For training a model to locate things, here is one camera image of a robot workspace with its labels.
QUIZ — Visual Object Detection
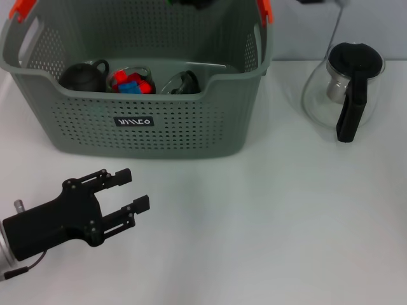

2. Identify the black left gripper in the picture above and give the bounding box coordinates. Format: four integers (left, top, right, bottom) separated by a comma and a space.
2, 168, 151, 262

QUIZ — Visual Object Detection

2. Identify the blue square toy brick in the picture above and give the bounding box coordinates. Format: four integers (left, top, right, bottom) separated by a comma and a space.
118, 81, 139, 95

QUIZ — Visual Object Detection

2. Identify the grey perforated storage basket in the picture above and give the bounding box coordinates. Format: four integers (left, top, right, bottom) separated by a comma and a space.
0, 0, 275, 159

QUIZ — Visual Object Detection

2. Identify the dark clay teapot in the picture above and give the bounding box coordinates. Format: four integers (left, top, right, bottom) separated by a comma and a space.
59, 58, 111, 93

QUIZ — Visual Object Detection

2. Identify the left wrist connector cable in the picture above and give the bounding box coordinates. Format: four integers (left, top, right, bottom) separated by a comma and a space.
2, 199, 49, 280

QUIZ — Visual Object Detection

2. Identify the thin dark wall cable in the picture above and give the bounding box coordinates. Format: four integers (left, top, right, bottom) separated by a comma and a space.
329, 6, 344, 48

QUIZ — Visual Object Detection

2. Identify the orange basket handle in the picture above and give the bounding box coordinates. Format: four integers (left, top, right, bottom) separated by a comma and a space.
8, 0, 274, 27

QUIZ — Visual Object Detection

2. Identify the glass teapot black handle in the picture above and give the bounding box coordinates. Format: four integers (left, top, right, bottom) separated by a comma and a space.
301, 41, 386, 143

